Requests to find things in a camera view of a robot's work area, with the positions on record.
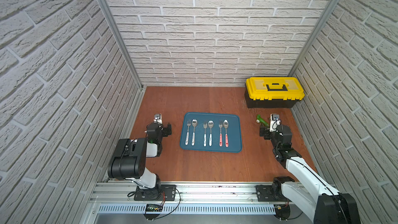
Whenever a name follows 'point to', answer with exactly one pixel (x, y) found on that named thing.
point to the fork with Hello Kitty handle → (188, 123)
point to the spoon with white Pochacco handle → (210, 124)
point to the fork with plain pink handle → (220, 125)
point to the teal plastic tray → (234, 132)
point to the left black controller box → (152, 208)
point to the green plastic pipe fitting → (259, 120)
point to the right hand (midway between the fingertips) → (272, 124)
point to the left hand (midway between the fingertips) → (156, 121)
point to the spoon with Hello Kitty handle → (194, 122)
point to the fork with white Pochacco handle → (204, 126)
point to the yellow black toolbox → (272, 92)
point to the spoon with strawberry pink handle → (225, 124)
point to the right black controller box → (282, 211)
